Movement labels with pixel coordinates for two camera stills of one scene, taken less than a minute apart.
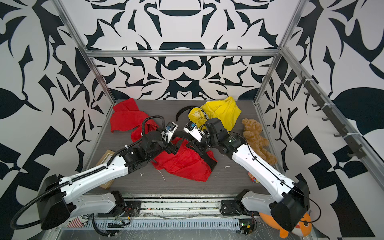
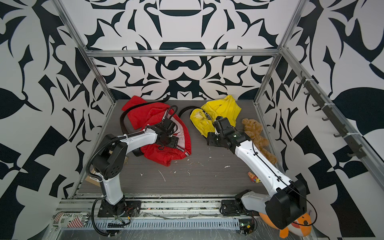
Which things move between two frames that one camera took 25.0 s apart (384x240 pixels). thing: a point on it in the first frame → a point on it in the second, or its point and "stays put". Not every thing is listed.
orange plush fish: (304, 228) stays put
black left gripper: (170, 149) → (174, 142)
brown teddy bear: (253, 136) stays put
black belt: (192, 143) → (137, 151)
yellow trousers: (225, 111) stays put
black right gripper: (197, 143) → (210, 135)
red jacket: (178, 158) → (142, 114)
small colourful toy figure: (252, 178) stays put
